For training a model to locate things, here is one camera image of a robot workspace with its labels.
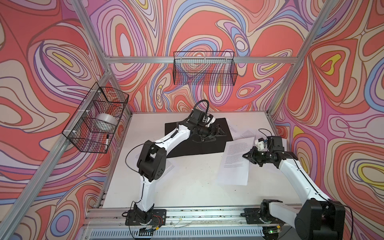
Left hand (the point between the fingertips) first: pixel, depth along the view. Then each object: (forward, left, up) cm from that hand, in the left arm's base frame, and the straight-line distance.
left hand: (221, 134), depth 81 cm
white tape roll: (-2, +58, +13) cm, 59 cm away
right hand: (-10, -13, -9) cm, 18 cm away
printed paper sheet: (-10, +31, -21) cm, 39 cm away
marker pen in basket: (-7, +59, +5) cm, 59 cm away
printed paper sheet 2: (-14, -7, -13) cm, 20 cm away
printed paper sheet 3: (+16, -18, -21) cm, 32 cm away
